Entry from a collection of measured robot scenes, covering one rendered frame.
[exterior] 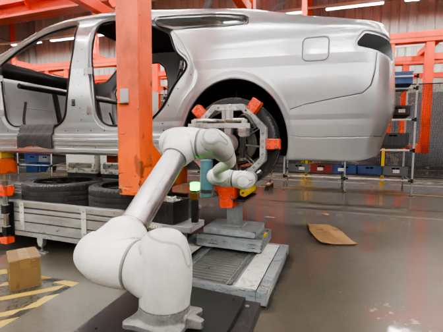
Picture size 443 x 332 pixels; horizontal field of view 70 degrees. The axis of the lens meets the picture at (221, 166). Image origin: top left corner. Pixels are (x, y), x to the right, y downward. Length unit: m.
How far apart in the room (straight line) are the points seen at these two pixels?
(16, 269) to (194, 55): 1.79
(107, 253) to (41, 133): 2.44
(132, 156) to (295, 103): 1.11
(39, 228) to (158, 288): 1.95
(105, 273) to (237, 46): 1.80
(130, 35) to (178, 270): 1.55
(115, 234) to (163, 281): 0.23
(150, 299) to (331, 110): 1.65
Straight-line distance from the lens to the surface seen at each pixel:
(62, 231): 2.66
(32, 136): 3.44
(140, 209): 1.15
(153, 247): 0.94
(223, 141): 1.34
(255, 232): 2.31
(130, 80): 2.09
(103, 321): 1.11
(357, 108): 2.21
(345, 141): 2.20
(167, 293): 0.96
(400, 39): 8.35
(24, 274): 2.26
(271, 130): 2.22
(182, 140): 1.37
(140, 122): 2.04
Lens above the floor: 0.87
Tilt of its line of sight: 5 degrees down
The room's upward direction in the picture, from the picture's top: straight up
